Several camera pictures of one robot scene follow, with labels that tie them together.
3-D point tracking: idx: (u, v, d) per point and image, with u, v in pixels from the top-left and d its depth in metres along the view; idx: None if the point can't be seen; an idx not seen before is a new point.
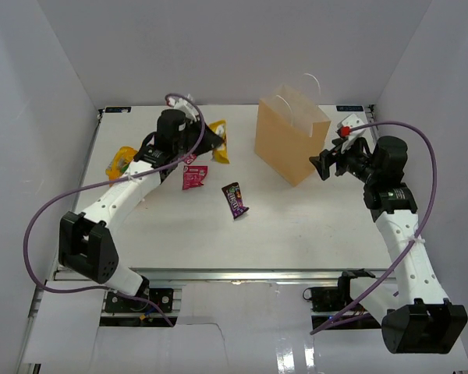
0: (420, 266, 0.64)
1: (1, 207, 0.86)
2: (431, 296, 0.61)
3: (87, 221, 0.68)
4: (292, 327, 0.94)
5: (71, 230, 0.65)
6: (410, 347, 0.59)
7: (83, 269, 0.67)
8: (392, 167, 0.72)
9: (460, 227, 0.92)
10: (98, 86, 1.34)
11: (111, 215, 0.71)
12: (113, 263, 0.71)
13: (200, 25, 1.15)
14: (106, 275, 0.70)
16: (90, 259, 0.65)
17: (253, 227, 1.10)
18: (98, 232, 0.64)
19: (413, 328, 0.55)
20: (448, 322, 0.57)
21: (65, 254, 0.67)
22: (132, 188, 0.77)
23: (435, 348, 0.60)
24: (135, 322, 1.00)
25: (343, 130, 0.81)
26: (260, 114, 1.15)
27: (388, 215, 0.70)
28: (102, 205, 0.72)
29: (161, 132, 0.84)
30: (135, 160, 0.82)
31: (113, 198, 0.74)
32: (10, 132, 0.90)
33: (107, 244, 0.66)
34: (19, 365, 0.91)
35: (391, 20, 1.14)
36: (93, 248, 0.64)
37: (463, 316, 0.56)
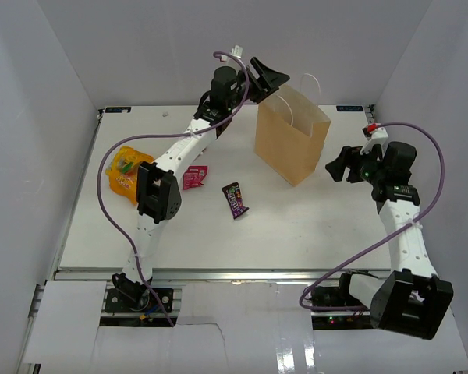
0: (414, 244, 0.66)
1: (1, 207, 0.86)
2: (420, 269, 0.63)
3: (159, 170, 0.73)
4: (292, 326, 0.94)
5: (146, 174, 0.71)
6: (395, 321, 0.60)
7: (154, 209, 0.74)
8: (401, 164, 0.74)
9: (461, 227, 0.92)
10: (98, 86, 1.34)
11: (178, 165, 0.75)
12: (178, 205, 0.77)
13: (201, 24, 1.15)
14: (171, 214, 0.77)
16: (161, 200, 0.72)
17: (254, 227, 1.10)
18: (168, 178, 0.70)
19: (397, 294, 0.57)
20: (434, 298, 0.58)
21: (141, 195, 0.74)
22: (195, 143, 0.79)
23: (420, 330, 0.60)
24: (135, 322, 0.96)
25: (370, 127, 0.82)
26: (260, 114, 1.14)
27: (391, 202, 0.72)
28: (170, 156, 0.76)
29: (215, 93, 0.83)
30: (195, 116, 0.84)
31: (179, 151, 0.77)
32: (9, 133, 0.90)
33: (175, 188, 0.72)
34: (19, 365, 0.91)
35: (391, 20, 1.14)
36: (164, 192, 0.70)
37: (449, 292, 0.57)
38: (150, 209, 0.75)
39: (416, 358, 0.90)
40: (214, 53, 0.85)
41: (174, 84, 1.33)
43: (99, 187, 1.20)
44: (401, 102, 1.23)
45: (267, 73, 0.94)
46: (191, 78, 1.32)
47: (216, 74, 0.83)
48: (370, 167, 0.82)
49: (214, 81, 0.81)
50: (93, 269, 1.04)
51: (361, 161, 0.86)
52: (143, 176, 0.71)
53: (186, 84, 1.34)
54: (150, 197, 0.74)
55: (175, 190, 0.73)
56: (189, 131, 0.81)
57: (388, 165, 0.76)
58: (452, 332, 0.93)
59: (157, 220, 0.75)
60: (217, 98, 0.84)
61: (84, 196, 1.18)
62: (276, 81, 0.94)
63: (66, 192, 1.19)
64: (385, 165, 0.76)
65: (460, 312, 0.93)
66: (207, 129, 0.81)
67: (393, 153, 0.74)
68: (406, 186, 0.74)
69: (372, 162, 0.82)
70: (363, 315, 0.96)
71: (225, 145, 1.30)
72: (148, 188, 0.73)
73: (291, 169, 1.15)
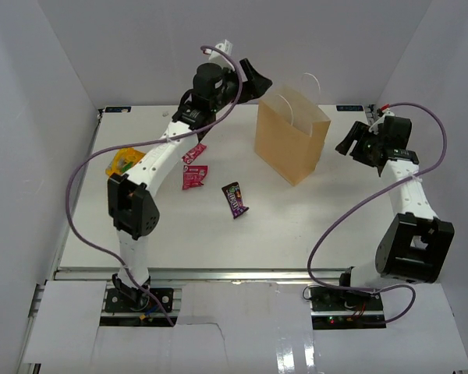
0: (416, 193, 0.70)
1: (1, 206, 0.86)
2: (422, 212, 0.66)
3: (131, 182, 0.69)
4: (292, 326, 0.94)
5: (116, 189, 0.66)
6: (400, 263, 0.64)
7: (129, 224, 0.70)
8: (397, 132, 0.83)
9: (461, 227, 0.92)
10: (98, 86, 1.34)
11: (152, 176, 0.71)
12: (155, 217, 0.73)
13: (200, 24, 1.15)
14: (149, 227, 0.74)
16: (134, 216, 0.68)
17: (253, 227, 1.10)
18: (141, 195, 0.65)
19: (400, 235, 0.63)
20: (436, 238, 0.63)
21: (115, 209, 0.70)
22: (171, 150, 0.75)
23: (426, 268, 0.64)
24: (135, 322, 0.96)
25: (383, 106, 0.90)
26: (260, 114, 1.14)
27: (392, 162, 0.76)
28: (143, 167, 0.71)
29: (198, 90, 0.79)
30: (173, 118, 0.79)
31: (154, 160, 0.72)
32: (9, 133, 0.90)
33: (150, 202, 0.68)
34: (19, 365, 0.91)
35: (391, 20, 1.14)
36: (138, 206, 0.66)
37: (450, 230, 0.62)
38: (124, 224, 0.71)
39: (416, 359, 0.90)
40: (202, 47, 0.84)
41: (174, 83, 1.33)
43: (99, 187, 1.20)
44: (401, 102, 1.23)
45: (255, 78, 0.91)
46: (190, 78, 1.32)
47: (199, 72, 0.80)
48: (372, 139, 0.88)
49: (197, 77, 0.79)
50: (93, 269, 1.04)
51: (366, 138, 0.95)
52: (113, 191, 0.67)
53: (186, 83, 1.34)
54: (122, 211, 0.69)
55: (149, 203, 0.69)
56: (165, 136, 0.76)
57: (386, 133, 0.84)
58: (452, 332, 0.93)
59: (136, 234, 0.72)
60: (199, 97, 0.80)
61: (84, 196, 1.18)
62: (264, 87, 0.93)
63: (66, 192, 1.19)
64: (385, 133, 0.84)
65: (460, 312, 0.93)
66: (186, 134, 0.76)
67: (391, 121, 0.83)
68: (405, 149, 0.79)
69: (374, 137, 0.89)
70: (363, 315, 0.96)
71: (225, 145, 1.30)
72: (121, 202, 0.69)
73: (291, 169, 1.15)
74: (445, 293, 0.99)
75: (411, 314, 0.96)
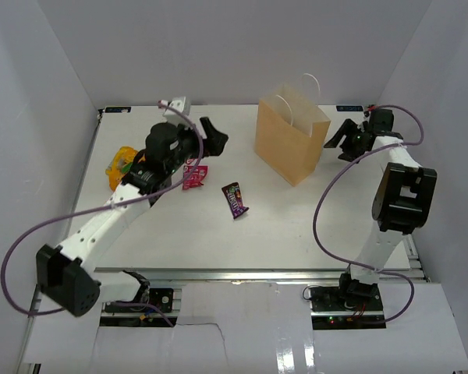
0: (402, 154, 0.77)
1: (1, 207, 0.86)
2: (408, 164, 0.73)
3: (64, 258, 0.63)
4: (291, 326, 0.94)
5: (44, 265, 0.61)
6: (391, 207, 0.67)
7: (62, 303, 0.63)
8: (381, 118, 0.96)
9: (460, 227, 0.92)
10: (98, 86, 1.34)
11: (90, 249, 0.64)
12: (94, 295, 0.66)
13: (200, 24, 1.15)
14: (86, 306, 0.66)
16: (66, 294, 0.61)
17: (253, 227, 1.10)
18: (72, 271, 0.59)
19: (390, 176, 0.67)
20: (421, 180, 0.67)
21: (44, 287, 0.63)
22: (116, 217, 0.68)
23: (417, 211, 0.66)
24: (135, 322, 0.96)
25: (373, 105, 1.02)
26: (260, 114, 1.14)
27: (381, 138, 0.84)
28: (81, 238, 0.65)
29: (152, 151, 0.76)
30: (122, 181, 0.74)
31: (93, 230, 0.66)
32: (9, 133, 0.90)
33: (84, 281, 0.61)
34: (19, 365, 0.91)
35: (391, 20, 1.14)
36: (69, 285, 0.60)
37: (434, 174, 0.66)
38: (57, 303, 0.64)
39: (416, 359, 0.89)
40: (158, 102, 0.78)
41: (174, 83, 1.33)
43: (99, 187, 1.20)
44: (401, 102, 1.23)
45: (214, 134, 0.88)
46: (190, 78, 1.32)
47: (154, 134, 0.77)
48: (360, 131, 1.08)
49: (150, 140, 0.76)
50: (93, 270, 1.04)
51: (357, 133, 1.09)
52: (42, 266, 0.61)
53: (186, 84, 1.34)
54: (53, 290, 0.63)
55: (86, 280, 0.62)
56: (111, 202, 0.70)
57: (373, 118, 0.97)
58: (452, 332, 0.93)
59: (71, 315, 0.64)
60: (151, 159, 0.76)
61: (84, 196, 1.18)
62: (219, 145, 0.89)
63: (66, 192, 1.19)
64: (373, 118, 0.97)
65: (460, 312, 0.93)
66: (133, 199, 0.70)
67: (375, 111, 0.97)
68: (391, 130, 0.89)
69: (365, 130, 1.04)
70: (363, 315, 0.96)
71: (225, 145, 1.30)
72: (53, 280, 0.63)
73: (290, 169, 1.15)
74: (445, 293, 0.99)
75: (412, 314, 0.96)
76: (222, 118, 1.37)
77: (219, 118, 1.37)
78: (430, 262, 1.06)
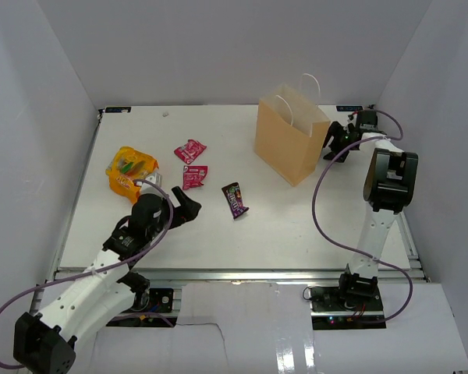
0: (385, 145, 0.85)
1: (1, 206, 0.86)
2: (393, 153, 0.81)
3: (44, 324, 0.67)
4: (291, 326, 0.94)
5: (25, 330, 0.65)
6: (382, 188, 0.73)
7: (37, 368, 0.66)
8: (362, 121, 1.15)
9: (461, 228, 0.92)
10: (98, 86, 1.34)
11: (69, 316, 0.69)
12: (69, 361, 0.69)
13: (200, 24, 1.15)
14: (60, 373, 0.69)
16: (41, 361, 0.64)
17: (254, 227, 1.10)
18: (51, 340, 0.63)
19: (379, 162, 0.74)
20: (406, 164, 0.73)
21: (20, 352, 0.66)
22: (96, 284, 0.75)
23: (402, 190, 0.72)
24: (135, 322, 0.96)
25: None
26: (260, 114, 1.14)
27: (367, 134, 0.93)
28: (61, 305, 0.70)
29: (135, 219, 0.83)
30: (104, 247, 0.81)
31: (74, 297, 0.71)
32: (9, 133, 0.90)
33: (61, 349, 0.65)
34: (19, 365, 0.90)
35: (391, 20, 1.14)
36: (45, 353, 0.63)
37: (414, 156, 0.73)
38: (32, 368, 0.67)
39: (416, 359, 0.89)
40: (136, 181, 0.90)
41: (174, 83, 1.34)
43: (99, 187, 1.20)
44: (401, 102, 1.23)
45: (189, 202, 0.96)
46: (190, 78, 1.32)
47: (138, 203, 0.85)
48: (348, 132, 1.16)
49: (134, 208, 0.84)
50: None
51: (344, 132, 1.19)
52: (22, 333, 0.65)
53: (186, 83, 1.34)
54: (30, 355, 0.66)
55: (63, 350, 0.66)
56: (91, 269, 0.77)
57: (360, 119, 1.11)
58: (452, 332, 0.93)
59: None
60: (133, 227, 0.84)
61: (84, 196, 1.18)
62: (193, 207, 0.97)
63: (66, 192, 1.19)
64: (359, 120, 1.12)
65: (460, 312, 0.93)
66: (113, 265, 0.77)
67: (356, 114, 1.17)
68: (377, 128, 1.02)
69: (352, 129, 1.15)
70: (363, 315, 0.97)
71: (225, 145, 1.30)
72: (29, 347, 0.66)
73: (290, 169, 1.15)
74: (446, 294, 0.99)
75: (412, 314, 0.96)
76: (222, 118, 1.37)
77: (219, 118, 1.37)
78: (430, 262, 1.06)
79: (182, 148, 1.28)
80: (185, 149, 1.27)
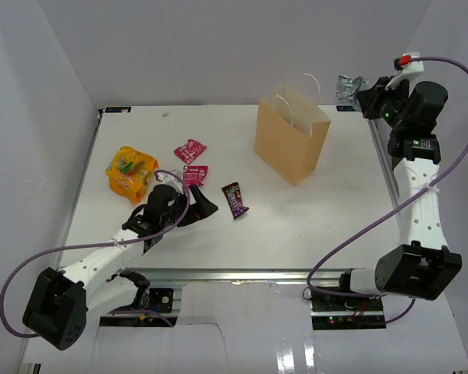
0: (427, 212, 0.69)
1: (1, 206, 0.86)
2: (430, 238, 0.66)
3: (65, 280, 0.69)
4: (291, 326, 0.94)
5: (47, 285, 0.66)
6: (397, 287, 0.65)
7: (47, 333, 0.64)
8: (424, 114, 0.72)
9: (462, 227, 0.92)
10: (98, 85, 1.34)
11: (90, 277, 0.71)
12: (79, 329, 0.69)
13: (201, 24, 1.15)
14: (69, 340, 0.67)
16: (58, 320, 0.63)
17: (254, 227, 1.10)
18: (73, 294, 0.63)
19: (405, 266, 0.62)
20: (441, 268, 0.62)
21: (33, 312, 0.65)
22: (117, 254, 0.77)
23: (425, 294, 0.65)
24: (135, 322, 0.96)
25: (402, 59, 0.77)
26: (260, 112, 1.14)
27: (409, 162, 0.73)
28: (83, 266, 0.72)
29: (151, 206, 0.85)
30: (122, 227, 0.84)
31: (97, 261, 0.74)
32: (8, 133, 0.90)
33: (79, 308, 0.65)
34: (19, 365, 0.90)
35: (391, 20, 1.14)
36: (65, 308, 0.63)
37: (456, 264, 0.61)
38: (40, 333, 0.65)
39: (416, 359, 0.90)
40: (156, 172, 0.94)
41: (174, 82, 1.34)
43: (99, 187, 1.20)
44: None
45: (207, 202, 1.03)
46: (190, 78, 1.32)
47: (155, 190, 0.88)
48: (391, 107, 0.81)
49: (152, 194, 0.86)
50: None
51: (383, 98, 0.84)
52: (43, 287, 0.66)
53: (186, 83, 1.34)
54: (43, 316, 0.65)
55: (78, 312, 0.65)
56: (113, 240, 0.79)
57: (413, 111, 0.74)
58: (452, 332, 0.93)
59: (54, 344, 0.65)
60: (150, 212, 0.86)
61: (84, 196, 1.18)
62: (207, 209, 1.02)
63: (66, 192, 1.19)
64: (409, 112, 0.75)
65: (460, 312, 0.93)
66: (132, 239, 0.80)
67: (420, 100, 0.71)
68: (427, 141, 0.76)
69: (395, 102, 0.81)
70: (363, 315, 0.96)
71: (225, 145, 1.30)
72: (43, 306, 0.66)
73: (290, 168, 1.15)
74: (446, 294, 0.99)
75: (413, 314, 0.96)
76: (222, 118, 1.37)
77: (219, 118, 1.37)
78: None
79: (182, 148, 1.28)
80: (185, 149, 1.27)
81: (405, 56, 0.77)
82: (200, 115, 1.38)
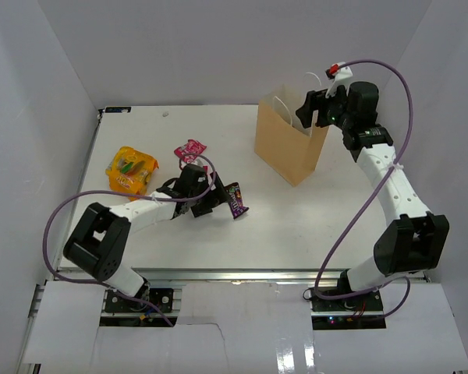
0: (402, 187, 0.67)
1: (1, 206, 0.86)
2: (414, 209, 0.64)
3: (109, 216, 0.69)
4: (291, 326, 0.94)
5: (94, 217, 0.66)
6: (401, 266, 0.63)
7: (87, 261, 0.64)
8: (366, 107, 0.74)
9: (460, 228, 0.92)
10: (98, 86, 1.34)
11: (132, 217, 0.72)
12: (113, 264, 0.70)
13: (200, 24, 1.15)
14: (104, 274, 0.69)
16: (101, 247, 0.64)
17: (254, 227, 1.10)
18: (119, 224, 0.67)
19: (401, 242, 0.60)
20: (434, 233, 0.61)
21: (76, 241, 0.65)
22: (155, 206, 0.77)
23: (427, 264, 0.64)
24: (135, 322, 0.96)
25: (331, 69, 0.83)
26: (260, 112, 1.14)
27: (368, 149, 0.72)
28: (126, 206, 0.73)
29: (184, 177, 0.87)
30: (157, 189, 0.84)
31: (137, 206, 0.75)
32: (8, 133, 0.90)
33: (122, 239, 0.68)
34: (19, 365, 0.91)
35: (391, 20, 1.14)
36: (111, 236, 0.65)
37: (444, 225, 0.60)
38: (79, 262, 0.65)
39: (416, 359, 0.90)
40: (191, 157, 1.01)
41: (174, 82, 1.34)
43: (99, 187, 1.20)
44: (402, 101, 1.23)
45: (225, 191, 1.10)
46: (190, 78, 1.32)
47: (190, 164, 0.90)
48: (336, 110, 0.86)
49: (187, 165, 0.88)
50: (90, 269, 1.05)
51: (327, 104, 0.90)
52: (88, 218, 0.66)
53: (186, 83, 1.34)
54: (86, 245, 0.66)
55: (119, 243, 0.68)
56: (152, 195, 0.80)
57: (356, 108, 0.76)
58: (453, 332, 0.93)
59: (92, 274, 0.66)
60: (182, 182, 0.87)
61: (84, 196, 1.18)
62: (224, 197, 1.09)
63: (66, 192, 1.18)
64: (353, 109, 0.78)
65: (460, 312, 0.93)
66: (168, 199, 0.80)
67: (357, 96, 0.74)
68: (376, 128, 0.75)
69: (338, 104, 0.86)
70: (363, 315, 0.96)
71: (225, 145, 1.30)
72: (86, 237, 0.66)
73: (290, 169, 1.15)
74: (445, 293, 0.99)
75: (412, 314, 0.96)
76: (223, 118, 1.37)
77: (219, 118, 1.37)
78: None
79: (182, 148, 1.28)
80: (185, 149, 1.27)
81: (334, 65, 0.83)
82: (200, 115, 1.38)
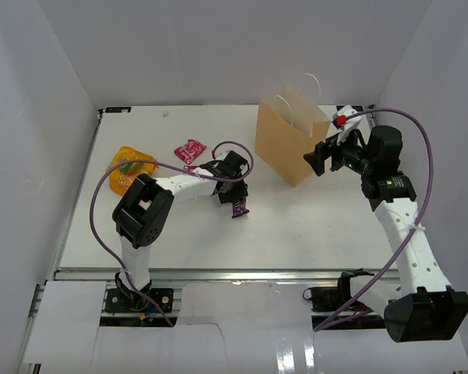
0: (421, 253, 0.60)
1: (1, 206, 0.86)
2: (434, 284, 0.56)
3: (155, 187, 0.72)
4: (291, 326, 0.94)
5: (140, 188, 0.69)
6: (413, 337, 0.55)
7: (132, 226, 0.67)
8: (388, 155, 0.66)
9: (460, 228, 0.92)
10: (98, 86, 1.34)
11: (175, 191, 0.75)
12: (155, 234, 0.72)
13: (200, 24, 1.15)
14: (146, 241, 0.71)
16: (146, 215, 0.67)
17: (254, 227, 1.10)
18: (164, 196, 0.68)
19: (415, 318, 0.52)
20: (452, 311, 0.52)
21: (124, 206, 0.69)
22: (196, 183, 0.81)
23: (441, 336, 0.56)
24: (135, 322, 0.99)
25: (338, 119, 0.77)
26: (260, 112, 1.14)
27: (388, 203, 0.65)
28: (171, 180, 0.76)
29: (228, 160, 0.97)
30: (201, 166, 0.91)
31: (181, 180, 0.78)
32: (8, 132, 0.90)
33: (164, 211, 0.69)
34: (19, 365, 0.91)
35: (391, 20, 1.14)
36: (157, 205, 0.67)
37: (467, 303, 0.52)
38: (126, 227, 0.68)
39: (416, 359, 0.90)
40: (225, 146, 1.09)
41: (174, 82, 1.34)
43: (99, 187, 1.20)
44: (402, 101, 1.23)
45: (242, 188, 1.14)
46: (190, 78, 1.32)
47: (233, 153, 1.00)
48: (352, 157, 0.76)
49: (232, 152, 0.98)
50: (91, 269, 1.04)
51: (341, 150, 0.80)
52: (136, 187, 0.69)
53: (186, 83, 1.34)
54: (132, 211, 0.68)
55: (162, 214, 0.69)
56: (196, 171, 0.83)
57: (377, 155, 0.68)
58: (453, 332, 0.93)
59: (135, 240, 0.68)
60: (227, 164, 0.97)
61: (84, 196, 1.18)
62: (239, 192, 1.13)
63: (66, 192, 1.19)
64: (374, 155, 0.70)
65: None
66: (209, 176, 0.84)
67: (380, 143, 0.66)
68: (398, 178, 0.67)
69: (352, 150, 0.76)
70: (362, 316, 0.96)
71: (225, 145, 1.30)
72: (133, 204, 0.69)
73: (291, 170, 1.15)
74: None
75: None
76: (223, 118, 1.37)
77: (219, 118, 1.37)
78: None
79: (182, 148, 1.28)
80: (185, 149, 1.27)
81: (341, 115, 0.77)
82: (200, 115, 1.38)
